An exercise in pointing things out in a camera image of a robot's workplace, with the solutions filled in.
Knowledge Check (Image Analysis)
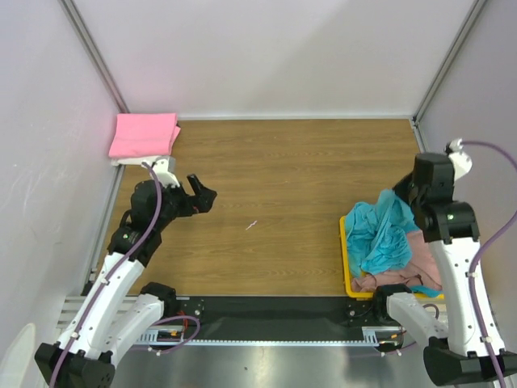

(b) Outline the turquoise t shirt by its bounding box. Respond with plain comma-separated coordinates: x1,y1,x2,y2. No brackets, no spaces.
410,285,443,298
344,189,419,276

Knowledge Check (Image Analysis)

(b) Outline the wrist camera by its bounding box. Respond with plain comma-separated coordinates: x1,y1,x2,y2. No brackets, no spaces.
141,156,180,188
444,138,473,182

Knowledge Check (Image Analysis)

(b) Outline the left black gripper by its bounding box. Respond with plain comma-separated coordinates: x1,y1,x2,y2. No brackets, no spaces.
153,174,216,230

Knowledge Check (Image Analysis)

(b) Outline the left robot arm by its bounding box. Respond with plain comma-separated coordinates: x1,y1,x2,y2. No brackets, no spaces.
35,173,217,387

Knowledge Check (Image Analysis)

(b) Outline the yellow plastic bin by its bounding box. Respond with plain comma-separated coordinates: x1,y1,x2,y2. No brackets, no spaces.
339,216,445,303

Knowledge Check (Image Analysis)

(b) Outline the folded white t shirt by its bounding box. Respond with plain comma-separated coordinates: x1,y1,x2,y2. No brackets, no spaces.
111,155,162,167

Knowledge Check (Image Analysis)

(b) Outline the dusty pink t shirt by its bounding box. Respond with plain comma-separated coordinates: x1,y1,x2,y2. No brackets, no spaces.
351,231,443,292

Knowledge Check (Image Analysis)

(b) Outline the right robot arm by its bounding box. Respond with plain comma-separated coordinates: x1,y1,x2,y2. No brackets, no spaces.
372,151,516,386

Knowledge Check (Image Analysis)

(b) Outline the folded pink t shirt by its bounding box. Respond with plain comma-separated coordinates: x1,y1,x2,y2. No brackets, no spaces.
108,113,181,159

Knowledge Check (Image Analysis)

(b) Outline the aluminium frame post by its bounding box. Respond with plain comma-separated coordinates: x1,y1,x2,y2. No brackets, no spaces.
412,0,489,125
57,0,129,113

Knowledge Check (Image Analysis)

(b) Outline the small pink thread scrap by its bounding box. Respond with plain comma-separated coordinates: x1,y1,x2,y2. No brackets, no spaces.
245,220,258,230

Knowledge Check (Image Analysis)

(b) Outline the right aluminium frame post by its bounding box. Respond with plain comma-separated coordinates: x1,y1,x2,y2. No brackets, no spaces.
412,0,489,125

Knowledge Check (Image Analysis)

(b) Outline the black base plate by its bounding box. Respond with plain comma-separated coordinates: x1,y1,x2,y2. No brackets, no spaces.
179,296,383,327

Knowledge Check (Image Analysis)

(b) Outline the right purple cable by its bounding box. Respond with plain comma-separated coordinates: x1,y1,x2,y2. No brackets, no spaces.
419,140,517,388

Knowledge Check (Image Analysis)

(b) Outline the white cable duct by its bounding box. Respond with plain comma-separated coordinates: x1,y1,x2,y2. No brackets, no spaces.
132,326,405,347

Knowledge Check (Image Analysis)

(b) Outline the aluminium front rail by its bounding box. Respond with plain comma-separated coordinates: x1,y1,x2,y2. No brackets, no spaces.
57,295,137,330

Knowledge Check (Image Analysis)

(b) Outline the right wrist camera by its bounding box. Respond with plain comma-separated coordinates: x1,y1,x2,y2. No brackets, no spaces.
444,138,473,182

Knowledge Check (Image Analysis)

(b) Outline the left aluminium frame post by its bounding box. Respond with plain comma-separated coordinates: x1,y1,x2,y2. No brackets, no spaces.
57,0,129,113

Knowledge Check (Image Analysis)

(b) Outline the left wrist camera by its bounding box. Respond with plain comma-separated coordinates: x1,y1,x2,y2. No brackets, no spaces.
141,156,180,188

